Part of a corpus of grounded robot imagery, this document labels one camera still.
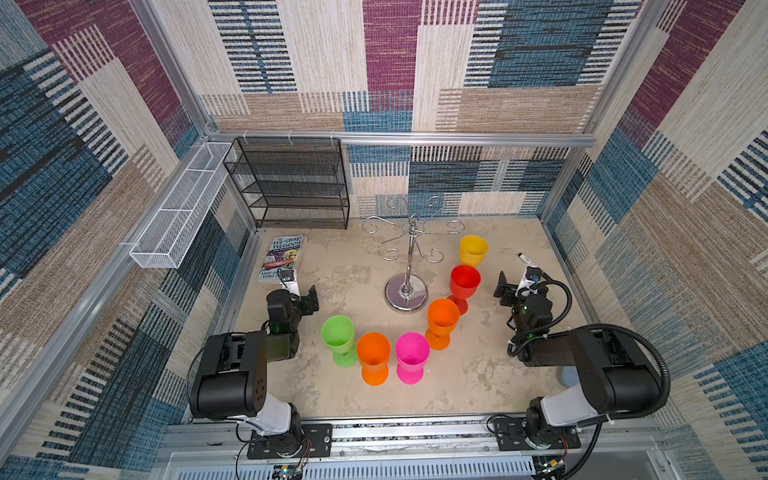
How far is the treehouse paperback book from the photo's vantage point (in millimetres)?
1065

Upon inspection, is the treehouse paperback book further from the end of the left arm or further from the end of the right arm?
the end of the right arm

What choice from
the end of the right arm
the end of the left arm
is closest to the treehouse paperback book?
the end of the left arm
